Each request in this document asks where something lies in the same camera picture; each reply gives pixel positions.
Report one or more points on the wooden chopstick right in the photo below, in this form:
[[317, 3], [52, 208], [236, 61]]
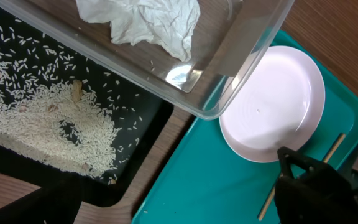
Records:
[[334, 147]]

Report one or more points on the clear plastic waste bin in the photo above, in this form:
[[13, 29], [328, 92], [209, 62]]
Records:
[[228, 42]]

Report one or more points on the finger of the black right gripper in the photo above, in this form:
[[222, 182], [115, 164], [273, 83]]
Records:
[[318, 174]]

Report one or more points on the large pink plate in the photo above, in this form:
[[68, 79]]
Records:
[[280, 105]]

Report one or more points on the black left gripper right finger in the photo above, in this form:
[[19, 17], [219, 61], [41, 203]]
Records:
[[319, 201]]

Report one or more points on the black plastic tray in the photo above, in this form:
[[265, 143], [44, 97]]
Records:
[[141, 124]]

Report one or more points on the wooden chopstick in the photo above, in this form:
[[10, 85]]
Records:
[[334, 147], [268, 201]]

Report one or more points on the spilled rice grains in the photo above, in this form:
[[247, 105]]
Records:
[[42, 118]]

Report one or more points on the white paper napkin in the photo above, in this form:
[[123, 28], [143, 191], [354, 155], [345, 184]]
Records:
[[167, 23]]

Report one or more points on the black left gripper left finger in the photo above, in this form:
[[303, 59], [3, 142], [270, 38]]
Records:
[[57, 203]]

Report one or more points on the wooden chopstick left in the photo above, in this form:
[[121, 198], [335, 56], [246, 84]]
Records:
[[268, 201]]

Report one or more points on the teal plastic tray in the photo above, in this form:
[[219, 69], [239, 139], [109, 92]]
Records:
[[205, 181]]

